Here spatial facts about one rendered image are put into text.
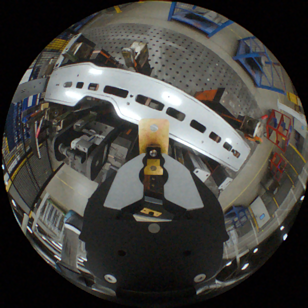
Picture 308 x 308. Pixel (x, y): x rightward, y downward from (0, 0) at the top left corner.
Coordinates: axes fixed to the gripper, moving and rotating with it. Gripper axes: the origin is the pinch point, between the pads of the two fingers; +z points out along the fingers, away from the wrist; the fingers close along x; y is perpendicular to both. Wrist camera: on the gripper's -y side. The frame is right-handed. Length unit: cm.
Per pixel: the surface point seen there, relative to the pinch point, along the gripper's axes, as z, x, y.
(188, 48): 56, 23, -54
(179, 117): 27.0, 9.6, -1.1
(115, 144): 18.2, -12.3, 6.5
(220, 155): 25.7, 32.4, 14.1
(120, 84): 25.9, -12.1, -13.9
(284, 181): 15, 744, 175
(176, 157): 19.6, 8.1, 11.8
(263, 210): 6, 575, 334
